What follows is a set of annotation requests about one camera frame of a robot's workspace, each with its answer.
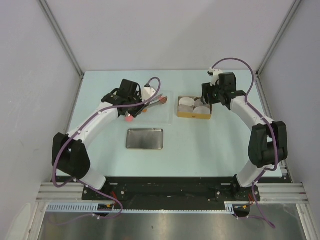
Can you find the metal tongs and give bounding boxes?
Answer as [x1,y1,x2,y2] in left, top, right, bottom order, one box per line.
[124,94,169,118]

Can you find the pink sandwich cookie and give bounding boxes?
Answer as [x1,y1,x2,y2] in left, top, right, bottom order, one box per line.
[159,96,168,104]
[124,114,134,122]

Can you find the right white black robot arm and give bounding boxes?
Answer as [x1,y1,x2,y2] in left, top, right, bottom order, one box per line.
[201,69,288,201]

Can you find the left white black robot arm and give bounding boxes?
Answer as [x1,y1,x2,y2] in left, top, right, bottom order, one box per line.
[52,79,144,200]

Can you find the gold cookie tin box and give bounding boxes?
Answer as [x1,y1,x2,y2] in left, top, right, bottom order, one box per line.
[176,96,212,120]

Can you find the white paper cup back right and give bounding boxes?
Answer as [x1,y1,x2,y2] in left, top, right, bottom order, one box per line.
[194,99,204,108]

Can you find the white paper cup back left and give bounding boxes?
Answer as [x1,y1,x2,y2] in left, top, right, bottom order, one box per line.
[179,97,195,107]

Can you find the white paper cup front left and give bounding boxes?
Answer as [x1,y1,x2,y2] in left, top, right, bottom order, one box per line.
[177,104,193,113]

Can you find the silver tin lid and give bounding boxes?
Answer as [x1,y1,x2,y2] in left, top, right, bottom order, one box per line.
[125,128,164,150]

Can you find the clear plastic tray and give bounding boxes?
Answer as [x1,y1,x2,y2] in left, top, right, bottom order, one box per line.
[124,90,174,126]

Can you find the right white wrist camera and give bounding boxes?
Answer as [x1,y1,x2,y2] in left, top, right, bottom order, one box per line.
[207,68,223,86]

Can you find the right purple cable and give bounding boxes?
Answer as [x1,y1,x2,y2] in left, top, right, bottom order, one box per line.
[211,57,280,228]

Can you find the purple cable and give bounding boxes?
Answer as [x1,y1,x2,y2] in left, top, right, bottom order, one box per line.
[52,76,162,188]
[211,57,280,228]

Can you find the right aluminium frame post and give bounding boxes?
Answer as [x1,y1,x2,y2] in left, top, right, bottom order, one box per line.
[257,0,302,73]

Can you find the aluminium frame post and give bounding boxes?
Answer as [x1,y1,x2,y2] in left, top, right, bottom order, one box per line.
[37,0,85,78]
[257,0,302,73]

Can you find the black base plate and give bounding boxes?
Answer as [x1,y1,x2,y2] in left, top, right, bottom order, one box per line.
[51,174,292,203]

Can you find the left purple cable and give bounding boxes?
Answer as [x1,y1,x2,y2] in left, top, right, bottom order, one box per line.
[52,76,162,188]

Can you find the white slotted cable duct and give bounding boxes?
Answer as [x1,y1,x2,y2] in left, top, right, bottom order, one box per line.
[46,202,250,214]

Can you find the aluminium rail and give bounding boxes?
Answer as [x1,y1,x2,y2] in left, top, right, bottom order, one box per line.
[36,182,309,204]

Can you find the left aluminium frame post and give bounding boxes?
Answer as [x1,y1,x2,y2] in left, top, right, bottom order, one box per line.
[37,0,85,78]

